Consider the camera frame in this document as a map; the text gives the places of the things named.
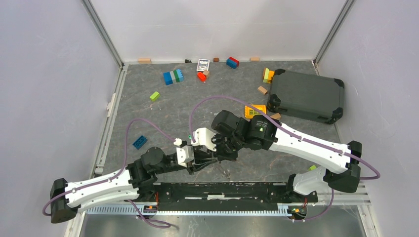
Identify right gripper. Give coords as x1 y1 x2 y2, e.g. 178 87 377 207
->
207 133 245 162

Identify perforated metal ring plate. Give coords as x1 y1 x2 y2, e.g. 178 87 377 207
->
218 162 231 182

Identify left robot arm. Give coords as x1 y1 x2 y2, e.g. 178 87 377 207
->
48 145 218 224

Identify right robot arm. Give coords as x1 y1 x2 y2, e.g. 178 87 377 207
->
211 110 362 201

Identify yellow window brick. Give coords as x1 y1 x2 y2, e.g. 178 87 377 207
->
244 104 266 119

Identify dark blue flat brick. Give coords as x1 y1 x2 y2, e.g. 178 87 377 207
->
132 135 148 150

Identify tan wooden block near case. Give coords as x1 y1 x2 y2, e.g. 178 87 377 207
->
257 86 268 95

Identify red orange brick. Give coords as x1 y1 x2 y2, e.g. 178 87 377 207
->
197 72 207 82

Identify orange green brown brick stack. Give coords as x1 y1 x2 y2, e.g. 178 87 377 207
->
262 68 275 83

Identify lime green block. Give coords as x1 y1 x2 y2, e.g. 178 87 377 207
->
150 91 160 102

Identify red and blue brick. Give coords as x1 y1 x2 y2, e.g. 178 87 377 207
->
226 57 240 69

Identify playing card box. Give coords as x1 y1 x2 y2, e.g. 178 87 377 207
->
196 59 210 72

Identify blue grey green brick stack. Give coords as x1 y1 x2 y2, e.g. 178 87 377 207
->
163 69 184 85

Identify dark grey hard case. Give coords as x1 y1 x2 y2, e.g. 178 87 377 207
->
266 69 345 124

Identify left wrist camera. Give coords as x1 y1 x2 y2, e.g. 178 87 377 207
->
173 138 194 167

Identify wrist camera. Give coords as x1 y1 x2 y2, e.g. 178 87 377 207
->
191 128 216 152
173 138 194 167

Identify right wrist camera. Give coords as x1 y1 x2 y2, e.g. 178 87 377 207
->
191 128 216 152

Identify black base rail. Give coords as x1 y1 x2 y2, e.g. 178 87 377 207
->
124 181 318 212

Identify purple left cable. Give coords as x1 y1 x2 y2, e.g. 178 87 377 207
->
42 118 177 229

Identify tan wooden block at wall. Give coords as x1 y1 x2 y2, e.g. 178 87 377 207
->
137 58 152 64

